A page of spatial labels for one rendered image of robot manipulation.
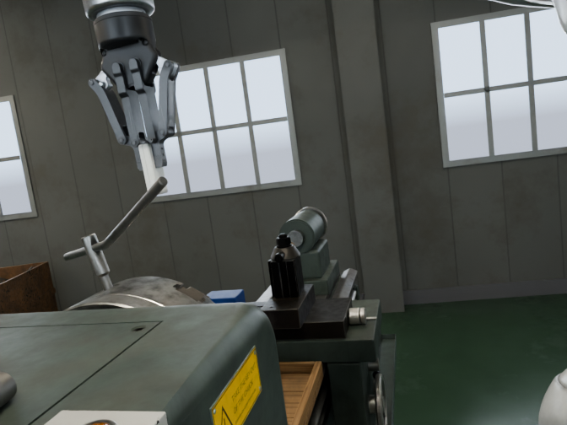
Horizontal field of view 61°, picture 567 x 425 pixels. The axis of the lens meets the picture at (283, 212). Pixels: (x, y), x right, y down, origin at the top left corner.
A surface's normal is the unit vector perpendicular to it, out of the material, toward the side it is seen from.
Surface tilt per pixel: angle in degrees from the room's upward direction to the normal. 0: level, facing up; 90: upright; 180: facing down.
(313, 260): 90
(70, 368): 0
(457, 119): 90
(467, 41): 90
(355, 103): 90
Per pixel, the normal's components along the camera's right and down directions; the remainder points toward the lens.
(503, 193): -0.16, 0.15
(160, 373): -0.13, -0.98
